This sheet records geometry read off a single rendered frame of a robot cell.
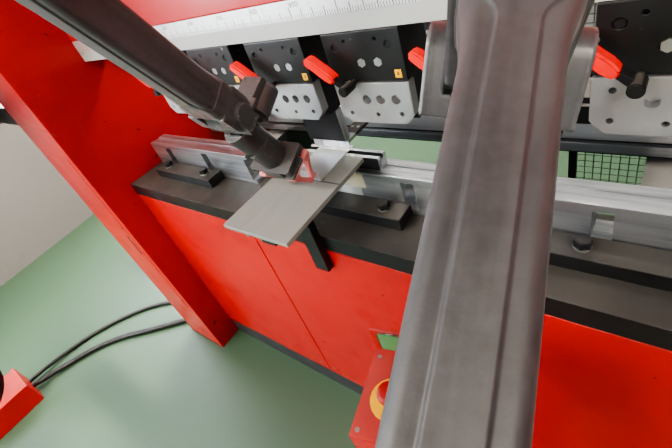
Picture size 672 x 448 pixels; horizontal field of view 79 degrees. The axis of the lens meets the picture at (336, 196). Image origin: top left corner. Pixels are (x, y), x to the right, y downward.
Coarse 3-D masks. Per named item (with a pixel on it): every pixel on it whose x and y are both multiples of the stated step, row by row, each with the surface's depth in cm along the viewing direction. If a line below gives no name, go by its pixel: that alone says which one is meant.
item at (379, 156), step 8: (312, 144) 98; (352, 152) 91; (360, 152) 89; (368, 152) 88; (376, 152) 87; (384, 152) 86; (368, 160) 86; (376, 160) 85; (384, 160) 87; (368, 168) 88; (376, 168) 87
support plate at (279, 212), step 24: (336, 168) 86; (264, 192) 88; (288, 192) 85; (312, 192) 82; (336, 192) 81; (240, 216) 83; (264, 216) 81; (288, 216) 78; (312, 216) 76; (288, 240) 72
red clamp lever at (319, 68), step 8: (312, 56) 70; (304, 64) 70; (312, 64) 69; (320, 64) 69; (320, 72) 69; (328, 72) 69; (328, 80) 69; (336, 80) 69; (352, 80) 70; (344, 88) 68; (352, 88) 69; (344, 96) 69
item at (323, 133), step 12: (312, 120) 89; (324, 120) 87; (336, 120) 85; (312, 132) 92; (324, 132) 89; (336, 132) 87; (348, 132) 88; (324, 144) 93; (336, 144) 91; (348, 144) 89
